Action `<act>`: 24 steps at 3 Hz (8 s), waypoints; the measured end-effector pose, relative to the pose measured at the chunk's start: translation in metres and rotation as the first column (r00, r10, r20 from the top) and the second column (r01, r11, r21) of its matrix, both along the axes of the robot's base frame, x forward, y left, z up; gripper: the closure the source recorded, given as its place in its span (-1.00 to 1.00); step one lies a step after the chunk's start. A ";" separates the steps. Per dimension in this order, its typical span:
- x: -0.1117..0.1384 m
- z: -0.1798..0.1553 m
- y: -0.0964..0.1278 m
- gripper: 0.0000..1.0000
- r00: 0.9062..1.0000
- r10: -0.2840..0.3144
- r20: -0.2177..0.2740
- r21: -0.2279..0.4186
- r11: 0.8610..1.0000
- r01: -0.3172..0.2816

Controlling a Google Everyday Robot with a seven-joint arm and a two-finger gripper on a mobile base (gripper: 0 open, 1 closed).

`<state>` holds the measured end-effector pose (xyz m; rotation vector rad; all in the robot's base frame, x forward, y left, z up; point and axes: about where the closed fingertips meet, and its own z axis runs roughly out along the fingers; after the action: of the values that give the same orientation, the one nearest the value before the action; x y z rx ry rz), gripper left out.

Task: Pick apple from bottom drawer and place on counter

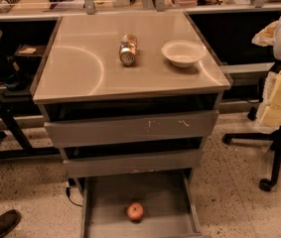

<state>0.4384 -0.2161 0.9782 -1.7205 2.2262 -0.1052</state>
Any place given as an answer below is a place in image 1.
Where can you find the grey drawer cabinet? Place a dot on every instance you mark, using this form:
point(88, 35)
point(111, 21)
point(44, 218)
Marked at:
point(81, 77)

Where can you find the grey top drawer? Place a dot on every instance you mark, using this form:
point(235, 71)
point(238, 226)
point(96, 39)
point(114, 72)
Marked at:
point(129, 129)

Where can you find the brown shoe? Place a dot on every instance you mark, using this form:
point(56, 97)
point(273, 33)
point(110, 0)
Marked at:
point(8, 221)

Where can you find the lying soda can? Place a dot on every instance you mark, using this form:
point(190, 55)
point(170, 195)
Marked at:
point(128, 49)

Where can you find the grey middle drawer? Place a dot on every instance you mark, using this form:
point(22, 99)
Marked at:
point(133, 164)

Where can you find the black office chair right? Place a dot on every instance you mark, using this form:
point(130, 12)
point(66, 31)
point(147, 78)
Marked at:
point(275, 137)

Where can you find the grey open bottom drawer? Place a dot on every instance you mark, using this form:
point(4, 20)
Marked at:
point(148, 205)

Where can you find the red apple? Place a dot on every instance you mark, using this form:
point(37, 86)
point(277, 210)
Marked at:
point(135, 211)

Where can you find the white bowl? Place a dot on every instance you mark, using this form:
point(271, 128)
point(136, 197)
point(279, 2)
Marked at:
point(183, 53)

